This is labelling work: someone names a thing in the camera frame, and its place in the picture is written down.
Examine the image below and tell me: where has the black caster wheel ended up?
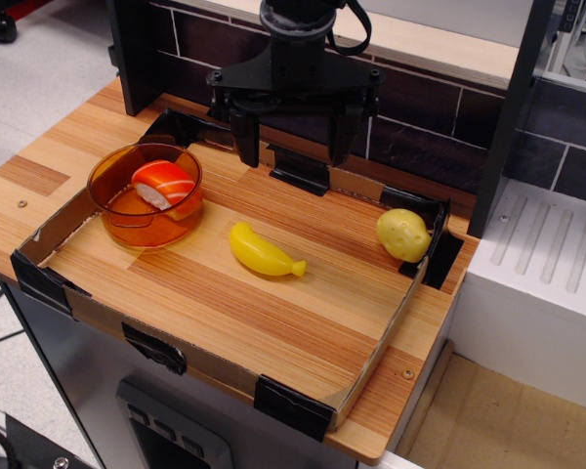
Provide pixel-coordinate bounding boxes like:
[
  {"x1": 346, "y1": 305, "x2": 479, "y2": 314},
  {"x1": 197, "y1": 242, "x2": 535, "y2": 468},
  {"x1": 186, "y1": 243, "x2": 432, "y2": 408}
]
[{"x1": 0, "y1": 11, "x2": 18, "y2": 44}]

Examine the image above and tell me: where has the black vertical post right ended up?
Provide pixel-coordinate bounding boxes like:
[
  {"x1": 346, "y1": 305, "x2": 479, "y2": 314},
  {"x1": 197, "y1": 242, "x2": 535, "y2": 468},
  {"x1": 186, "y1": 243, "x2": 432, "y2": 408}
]
[{"x1": 468, "y1": 1, "x2": 555, "y2": 238}]

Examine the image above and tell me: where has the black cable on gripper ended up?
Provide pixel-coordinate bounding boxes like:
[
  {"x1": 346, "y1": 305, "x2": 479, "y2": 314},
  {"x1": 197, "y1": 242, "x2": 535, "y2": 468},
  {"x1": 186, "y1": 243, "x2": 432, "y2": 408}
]
[{"x1": 323, "y1": 0, "x2": 373, "y2": 56}]

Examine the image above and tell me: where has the yellow toy potato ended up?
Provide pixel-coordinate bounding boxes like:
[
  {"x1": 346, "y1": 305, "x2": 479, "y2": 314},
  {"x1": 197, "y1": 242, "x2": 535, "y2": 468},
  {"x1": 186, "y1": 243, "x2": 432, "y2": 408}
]
[{"x1": 376, "y1": 208, "x2": 432, "y2": 263}]

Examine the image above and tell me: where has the white toy sink drainer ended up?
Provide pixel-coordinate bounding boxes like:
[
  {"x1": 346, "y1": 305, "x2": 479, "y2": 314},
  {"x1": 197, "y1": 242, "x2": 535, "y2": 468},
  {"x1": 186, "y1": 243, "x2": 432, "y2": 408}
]
[{"x1": 449, "y1": 180, "x2": 586, "y2": 407}]

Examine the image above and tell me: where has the yellow toy banana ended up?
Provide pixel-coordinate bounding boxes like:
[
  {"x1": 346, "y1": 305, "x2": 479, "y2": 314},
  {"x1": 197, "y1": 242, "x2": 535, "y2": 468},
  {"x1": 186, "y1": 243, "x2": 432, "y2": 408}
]
[{"x1": 229, "y1": 222, "x2": 307, "y2": 277}]

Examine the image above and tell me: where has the grey oven control panel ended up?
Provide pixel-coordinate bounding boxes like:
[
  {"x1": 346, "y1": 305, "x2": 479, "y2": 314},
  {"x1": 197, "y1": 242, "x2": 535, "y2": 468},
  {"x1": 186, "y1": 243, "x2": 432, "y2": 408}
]
[{"x1": 116, "y1": 381, "x2": 234, "y2": 468}]

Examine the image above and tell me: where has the orange transparent plastic pot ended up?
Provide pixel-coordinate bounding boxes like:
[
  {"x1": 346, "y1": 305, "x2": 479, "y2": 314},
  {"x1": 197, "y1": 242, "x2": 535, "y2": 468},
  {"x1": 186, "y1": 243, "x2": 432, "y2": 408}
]
[{"x1": 87, "y1": 143, "x2": 203, "y2": 248}]

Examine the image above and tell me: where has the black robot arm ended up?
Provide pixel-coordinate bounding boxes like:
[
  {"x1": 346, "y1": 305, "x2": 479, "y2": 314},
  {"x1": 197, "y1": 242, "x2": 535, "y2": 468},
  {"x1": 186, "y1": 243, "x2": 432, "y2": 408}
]
[{"x1": 207, "y1": 1, "x2": 386, "y2": 167}]

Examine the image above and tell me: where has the black vertical post left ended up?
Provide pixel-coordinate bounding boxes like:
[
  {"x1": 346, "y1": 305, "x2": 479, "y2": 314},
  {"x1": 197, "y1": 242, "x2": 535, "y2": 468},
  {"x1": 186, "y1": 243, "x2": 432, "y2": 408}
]
[{"x1": 106, "y1": 0, "x2": 172, "y2": 116}]

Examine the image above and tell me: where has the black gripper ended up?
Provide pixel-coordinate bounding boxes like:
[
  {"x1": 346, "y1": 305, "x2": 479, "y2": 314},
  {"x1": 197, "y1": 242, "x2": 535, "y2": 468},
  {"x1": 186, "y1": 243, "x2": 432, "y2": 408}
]
[{"x1": 206, "y1": 36, "x2": 386, "y2": 168}]

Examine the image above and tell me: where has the black vertical post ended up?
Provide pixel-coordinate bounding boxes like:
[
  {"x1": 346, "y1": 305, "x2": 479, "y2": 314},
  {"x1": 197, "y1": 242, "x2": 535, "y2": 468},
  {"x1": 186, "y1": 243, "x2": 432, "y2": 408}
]
[
  {"x1": 468, "y1": 1, "x2": 555, "y2": 238},
  {"x1": 106, "y1": 0, "x2": 172, "y2": 116}
]

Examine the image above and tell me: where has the cardboard fence with black tape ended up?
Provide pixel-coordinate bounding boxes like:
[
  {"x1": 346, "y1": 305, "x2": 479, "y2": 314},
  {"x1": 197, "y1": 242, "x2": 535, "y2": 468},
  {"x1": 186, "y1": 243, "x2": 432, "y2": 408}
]
[{"x1": 16, "y1": 105, "x2": 477, "y2": 459}]

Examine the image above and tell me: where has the orange salmon sushi toy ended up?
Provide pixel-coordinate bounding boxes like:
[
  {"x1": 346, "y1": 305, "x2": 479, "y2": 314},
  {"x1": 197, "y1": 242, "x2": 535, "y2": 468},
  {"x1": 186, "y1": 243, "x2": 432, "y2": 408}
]
[{"x1": 131, "y1": 159, "x2": 202, "y2": 221}]

